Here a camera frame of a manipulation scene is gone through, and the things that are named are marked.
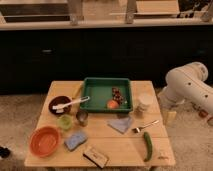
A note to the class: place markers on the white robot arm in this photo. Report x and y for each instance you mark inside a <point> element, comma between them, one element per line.
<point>187,82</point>

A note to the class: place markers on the silver fork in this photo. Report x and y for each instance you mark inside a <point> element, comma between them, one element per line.
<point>138,129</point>

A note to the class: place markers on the green chili pepper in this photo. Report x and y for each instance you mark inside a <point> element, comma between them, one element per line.
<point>149,146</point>

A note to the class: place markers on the grey blue cloth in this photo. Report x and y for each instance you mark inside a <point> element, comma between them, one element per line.
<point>121,125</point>

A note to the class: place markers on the brown wooden block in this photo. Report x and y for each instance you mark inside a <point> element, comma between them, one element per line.
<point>97,157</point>

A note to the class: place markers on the green plastic tray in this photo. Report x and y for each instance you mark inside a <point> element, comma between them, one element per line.
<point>100,91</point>

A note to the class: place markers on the dark brown plate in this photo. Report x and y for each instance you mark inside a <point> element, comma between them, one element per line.
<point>59,100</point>

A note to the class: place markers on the small green cup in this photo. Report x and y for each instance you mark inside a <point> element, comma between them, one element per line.
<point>64,122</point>

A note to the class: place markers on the metal cup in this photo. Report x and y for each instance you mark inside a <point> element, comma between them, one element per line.
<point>82,117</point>

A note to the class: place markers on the dark grape bunch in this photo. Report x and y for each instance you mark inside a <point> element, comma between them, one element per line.
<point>117,96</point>

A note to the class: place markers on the white plastic jar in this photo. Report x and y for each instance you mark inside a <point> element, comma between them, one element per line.
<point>144,101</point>

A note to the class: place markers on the white brush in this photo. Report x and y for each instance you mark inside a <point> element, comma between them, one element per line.
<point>76,101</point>

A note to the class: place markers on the blue sponge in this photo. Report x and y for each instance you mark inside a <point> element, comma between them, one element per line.
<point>75,140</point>

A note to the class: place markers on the orange bowl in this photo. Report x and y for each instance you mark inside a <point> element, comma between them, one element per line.
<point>44,141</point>

